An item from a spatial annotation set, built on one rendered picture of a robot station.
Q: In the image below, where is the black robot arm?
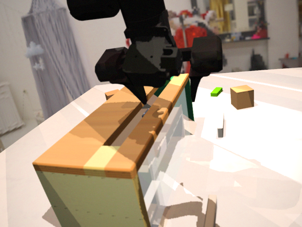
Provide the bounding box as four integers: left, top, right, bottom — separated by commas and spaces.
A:
67, 0, 183, 88

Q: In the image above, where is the small green block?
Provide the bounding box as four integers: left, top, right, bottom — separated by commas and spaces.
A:
211, 87, 223, 97

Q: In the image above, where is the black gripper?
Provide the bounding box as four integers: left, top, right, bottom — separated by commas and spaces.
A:
95, 8, 223, 105

